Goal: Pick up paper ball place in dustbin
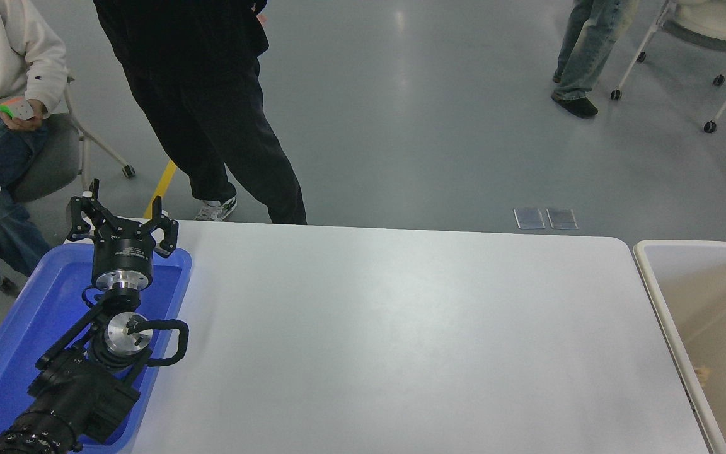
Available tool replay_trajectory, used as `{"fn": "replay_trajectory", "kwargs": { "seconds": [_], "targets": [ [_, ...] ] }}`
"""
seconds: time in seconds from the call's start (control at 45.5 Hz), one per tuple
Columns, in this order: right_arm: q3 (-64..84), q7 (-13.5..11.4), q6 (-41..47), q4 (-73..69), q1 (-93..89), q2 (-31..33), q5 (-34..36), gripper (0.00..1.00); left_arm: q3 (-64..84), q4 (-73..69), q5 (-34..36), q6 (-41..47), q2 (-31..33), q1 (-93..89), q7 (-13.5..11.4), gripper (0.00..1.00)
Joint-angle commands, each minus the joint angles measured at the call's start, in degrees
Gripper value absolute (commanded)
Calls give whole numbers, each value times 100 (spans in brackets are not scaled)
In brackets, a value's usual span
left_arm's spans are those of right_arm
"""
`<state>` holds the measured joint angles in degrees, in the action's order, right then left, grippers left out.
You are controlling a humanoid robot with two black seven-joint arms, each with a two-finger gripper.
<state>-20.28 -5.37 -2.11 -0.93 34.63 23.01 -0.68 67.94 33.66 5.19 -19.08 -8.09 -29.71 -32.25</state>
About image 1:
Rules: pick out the walking person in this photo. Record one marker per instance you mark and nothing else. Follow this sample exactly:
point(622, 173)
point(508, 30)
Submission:
point(590, 44)

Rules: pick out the clear floor plate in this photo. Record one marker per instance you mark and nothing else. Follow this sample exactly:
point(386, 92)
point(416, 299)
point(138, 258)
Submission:
point(529, 218)
point(561, 218)

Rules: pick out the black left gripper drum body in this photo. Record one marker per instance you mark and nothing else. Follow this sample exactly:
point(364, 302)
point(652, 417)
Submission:
point(122, 252)

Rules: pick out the seated person's left hand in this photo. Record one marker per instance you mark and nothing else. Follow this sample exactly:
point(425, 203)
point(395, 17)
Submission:
point(38, 116)

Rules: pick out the seated person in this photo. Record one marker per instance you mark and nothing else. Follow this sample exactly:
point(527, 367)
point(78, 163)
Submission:
point(10, 38)

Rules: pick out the blue plastic tray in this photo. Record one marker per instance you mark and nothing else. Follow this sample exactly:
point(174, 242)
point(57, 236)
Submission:
point(23, 328)

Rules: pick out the grey wheeled chair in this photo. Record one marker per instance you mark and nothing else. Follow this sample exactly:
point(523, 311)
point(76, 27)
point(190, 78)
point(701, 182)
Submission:
point(54, 157)

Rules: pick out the white wheeled chair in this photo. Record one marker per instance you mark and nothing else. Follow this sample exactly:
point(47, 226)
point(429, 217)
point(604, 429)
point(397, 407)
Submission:
point(716, 19)

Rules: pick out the colourful puzzle cube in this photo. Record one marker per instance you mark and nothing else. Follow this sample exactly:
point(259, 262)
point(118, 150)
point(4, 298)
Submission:
point(17, 108)

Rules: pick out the large pale bin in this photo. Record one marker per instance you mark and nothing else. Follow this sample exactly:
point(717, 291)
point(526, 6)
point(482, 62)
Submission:
point(684, 277)

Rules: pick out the standing person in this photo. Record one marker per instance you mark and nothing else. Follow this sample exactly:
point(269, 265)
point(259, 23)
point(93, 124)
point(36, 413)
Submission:
point(199, 75)

